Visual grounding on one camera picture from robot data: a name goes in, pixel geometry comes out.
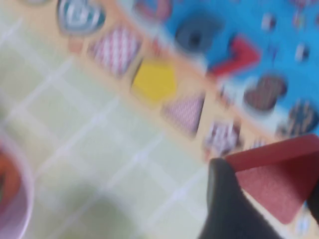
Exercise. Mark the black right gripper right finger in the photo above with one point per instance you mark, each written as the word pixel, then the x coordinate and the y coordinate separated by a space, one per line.
pixel 314 204

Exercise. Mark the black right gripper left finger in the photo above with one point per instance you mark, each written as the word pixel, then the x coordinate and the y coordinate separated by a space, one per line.
pixel 229 211

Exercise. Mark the red triangle block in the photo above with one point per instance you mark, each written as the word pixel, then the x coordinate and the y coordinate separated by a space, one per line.
pixel 274 189

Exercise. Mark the colourful wooden puzzle board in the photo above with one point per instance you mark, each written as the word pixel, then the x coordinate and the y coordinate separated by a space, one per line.
pixel 281 44

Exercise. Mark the pink bowl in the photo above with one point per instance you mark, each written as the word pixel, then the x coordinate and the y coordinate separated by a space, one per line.
pixel 28 199

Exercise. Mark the yellow pentagon block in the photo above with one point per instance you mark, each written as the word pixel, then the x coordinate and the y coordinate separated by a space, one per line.
pixel 154 79

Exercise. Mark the green checked tablecloth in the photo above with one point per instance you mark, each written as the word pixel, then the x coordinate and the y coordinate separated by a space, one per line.
pixel 87 149

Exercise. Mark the red number seven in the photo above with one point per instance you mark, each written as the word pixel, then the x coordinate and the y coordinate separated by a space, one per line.
pixel 244 52

